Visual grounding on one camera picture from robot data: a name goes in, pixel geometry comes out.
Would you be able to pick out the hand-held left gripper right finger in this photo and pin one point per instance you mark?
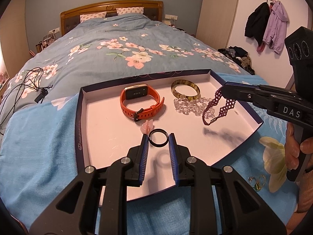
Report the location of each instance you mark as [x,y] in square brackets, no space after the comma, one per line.
[174,161]

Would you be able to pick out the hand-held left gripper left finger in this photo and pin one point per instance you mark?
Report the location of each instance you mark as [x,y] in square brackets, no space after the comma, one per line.
[144,161]

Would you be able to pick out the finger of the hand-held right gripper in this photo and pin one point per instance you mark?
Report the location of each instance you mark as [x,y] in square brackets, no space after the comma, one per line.
[269,90]
[242,93]

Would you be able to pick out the pink hair clip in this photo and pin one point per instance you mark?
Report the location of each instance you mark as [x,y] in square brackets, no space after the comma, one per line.
[146,127]

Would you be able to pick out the navy shallow cardboard box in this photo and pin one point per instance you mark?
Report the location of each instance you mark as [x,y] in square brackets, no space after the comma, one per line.
[110,137]

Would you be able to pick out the orange smartwatch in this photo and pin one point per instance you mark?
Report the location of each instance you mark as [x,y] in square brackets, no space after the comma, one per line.
[146,112]

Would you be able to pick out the amber tortoiseshell bangle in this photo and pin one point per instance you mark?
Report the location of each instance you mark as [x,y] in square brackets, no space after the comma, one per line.
[185,98]

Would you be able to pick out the person's right forearm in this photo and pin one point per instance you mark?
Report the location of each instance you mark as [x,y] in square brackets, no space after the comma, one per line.
[305,193]

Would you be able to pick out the person's right hand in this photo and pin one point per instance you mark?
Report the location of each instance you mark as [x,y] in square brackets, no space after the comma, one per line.
[292,146]

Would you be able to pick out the pile of dark clothes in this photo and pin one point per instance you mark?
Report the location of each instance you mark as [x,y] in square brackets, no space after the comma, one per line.
[236,57]

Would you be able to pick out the purple jacket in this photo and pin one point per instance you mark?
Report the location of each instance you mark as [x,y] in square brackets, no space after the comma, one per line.
[277,27]

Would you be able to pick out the black jacket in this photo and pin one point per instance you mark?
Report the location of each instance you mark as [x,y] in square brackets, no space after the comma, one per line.
[256,22]

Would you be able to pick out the beige built-in wardrobe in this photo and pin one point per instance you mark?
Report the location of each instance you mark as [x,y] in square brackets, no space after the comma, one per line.
[12,41]
[217,12]

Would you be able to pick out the light blue flower blanket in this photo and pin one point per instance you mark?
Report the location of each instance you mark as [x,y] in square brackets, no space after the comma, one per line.
[36,151]

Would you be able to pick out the blue floral duvet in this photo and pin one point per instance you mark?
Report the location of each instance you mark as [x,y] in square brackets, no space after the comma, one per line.
[110,41]

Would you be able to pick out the patterned white pillow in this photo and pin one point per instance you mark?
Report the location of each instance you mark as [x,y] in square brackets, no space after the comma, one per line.
[129,10]
[93,16]

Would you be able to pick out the bedside cosmetics clutter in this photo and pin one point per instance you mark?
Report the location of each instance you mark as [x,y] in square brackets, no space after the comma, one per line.
[44,42]

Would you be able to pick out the wooden bed headboard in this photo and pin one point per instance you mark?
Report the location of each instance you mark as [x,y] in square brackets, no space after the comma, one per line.
[110,6]

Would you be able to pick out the small pink fan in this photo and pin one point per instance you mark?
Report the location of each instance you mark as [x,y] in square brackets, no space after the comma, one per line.
[3,77]

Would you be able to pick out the white wall socket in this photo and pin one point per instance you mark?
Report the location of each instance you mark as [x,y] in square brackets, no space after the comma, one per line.
[171,17]
[54,31]

